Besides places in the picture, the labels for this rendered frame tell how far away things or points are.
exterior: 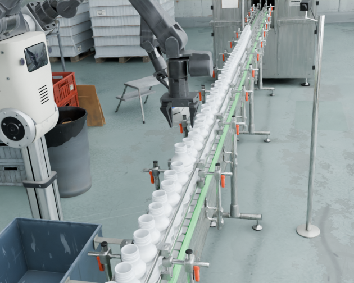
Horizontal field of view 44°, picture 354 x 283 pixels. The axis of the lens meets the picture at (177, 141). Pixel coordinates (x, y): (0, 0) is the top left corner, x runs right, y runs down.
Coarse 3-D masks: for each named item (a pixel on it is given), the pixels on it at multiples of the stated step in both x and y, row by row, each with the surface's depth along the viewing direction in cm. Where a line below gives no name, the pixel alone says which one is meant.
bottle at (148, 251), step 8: (136, 232) 99; (144, 232) 99; (136, 240) 97; (144, 240) 96; (144, 248) 97; (152, 248) 98; (144, 256) 97; (152, 256) 98; (152, 272) 99; (152, 280) 100
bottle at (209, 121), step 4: (204, 112) 170; (208, 112) 171; (208, 116) 171; (208, 120) 171; (212, 120) 173; (208, 124) 171; (212, 132) 174; (212, 136) 174; (212, 140) 175; (212, 148) 176
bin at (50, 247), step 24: (0, 240) 140; (24, 240) 151; (48, 240) 149; (72, 240) 146; (96, 240) 136; (120, 240) 136; (0, 264) 140; (24, 264) 154; (48, 264) 153; (72, 264) 123; (96, 264) 139
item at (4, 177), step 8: (0, 168) 373; (8, 168) 404; (16, 168) 408; (24, 168) 370; (0, 176) 376; (8, 176) 375; (16, 176) 374; (24, 176) 373; (0, 184) 378; (8, 184) 377; (16, 184) 376
